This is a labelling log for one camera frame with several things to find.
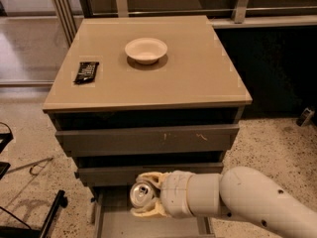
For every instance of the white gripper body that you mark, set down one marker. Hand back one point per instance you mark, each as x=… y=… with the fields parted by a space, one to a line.
x=175 y=193

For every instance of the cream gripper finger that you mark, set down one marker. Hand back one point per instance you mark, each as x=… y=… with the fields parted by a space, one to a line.
x=153 y=209
x=155 y=178

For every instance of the silver 7up can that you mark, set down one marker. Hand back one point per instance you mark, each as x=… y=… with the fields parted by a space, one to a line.
x=142 y=193

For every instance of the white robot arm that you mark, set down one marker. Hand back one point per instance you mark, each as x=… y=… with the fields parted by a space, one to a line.
x=239 y=194

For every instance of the middle grey drawer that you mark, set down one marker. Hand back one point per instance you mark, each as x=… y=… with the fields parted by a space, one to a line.
x=117 y=176

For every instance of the grey drawer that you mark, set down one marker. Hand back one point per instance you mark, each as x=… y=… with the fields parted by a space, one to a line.
x=117 y=176
x=151 y=140
x=113 y=219

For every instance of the bottom grey drawer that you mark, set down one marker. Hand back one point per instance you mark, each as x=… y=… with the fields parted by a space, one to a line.
x=113 y=219

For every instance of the top grey drawer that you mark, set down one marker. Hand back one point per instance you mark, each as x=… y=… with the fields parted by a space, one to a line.
x=151 y=140

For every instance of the grey drawer cabinet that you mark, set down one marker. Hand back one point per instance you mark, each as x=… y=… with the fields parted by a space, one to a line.
x=194 y=84

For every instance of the white paper bowl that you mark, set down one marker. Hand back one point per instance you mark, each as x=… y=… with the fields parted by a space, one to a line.
x=146 y=50

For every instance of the black snack packet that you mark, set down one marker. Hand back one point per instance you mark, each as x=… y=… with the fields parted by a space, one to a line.
x=86 y=72

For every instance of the black chair base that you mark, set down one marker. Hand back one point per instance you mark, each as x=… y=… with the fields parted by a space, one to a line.
x=60 y=202

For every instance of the small grey floor device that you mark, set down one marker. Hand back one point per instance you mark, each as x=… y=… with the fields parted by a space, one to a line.
x=306 y=116

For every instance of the metal railing frame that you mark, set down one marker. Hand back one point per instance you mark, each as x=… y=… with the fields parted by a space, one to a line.
x=223 y=13

